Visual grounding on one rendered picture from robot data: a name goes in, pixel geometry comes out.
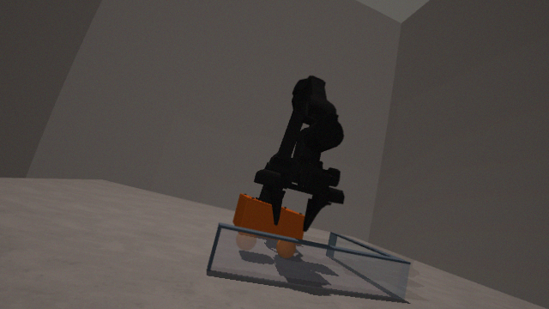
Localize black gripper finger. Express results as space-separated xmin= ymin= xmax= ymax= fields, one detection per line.
xmin=265 ymin=187 xmax=286 ymax=226
xmin=303 ymin=199 xmax=332 ymax=232

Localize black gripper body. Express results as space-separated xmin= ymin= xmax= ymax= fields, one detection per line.
xmin=254 ymin=151 xmax=344 ymax=204

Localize low clear glass walls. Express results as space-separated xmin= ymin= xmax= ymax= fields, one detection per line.
xmin=210 ymin=228 xmax=410 ymax=300

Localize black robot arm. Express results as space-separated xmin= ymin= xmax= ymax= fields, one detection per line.
xmin=264 ymin=76 xmax=344 ymax=192

